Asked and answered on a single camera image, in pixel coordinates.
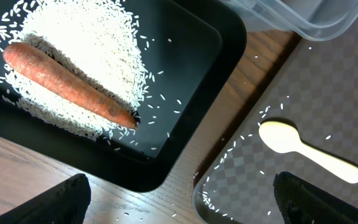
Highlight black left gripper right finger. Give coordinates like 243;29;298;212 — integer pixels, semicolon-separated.
273;172;358;224

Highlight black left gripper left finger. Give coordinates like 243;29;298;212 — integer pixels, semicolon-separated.
0;174;91;224

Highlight yellow plastic spoon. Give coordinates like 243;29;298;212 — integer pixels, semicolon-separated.
259;121;358;184

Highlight orange carrot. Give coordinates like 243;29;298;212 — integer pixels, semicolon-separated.
2;42;137;129

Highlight white rice pile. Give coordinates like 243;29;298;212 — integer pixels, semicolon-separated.
0;0;148;140

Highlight black waste tray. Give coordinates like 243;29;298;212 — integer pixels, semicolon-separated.
0;1;246;192

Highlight brown serving tray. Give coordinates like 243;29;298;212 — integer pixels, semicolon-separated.
193;18;358;223

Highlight clear plastic bin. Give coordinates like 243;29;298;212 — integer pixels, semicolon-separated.
221;0;358;41

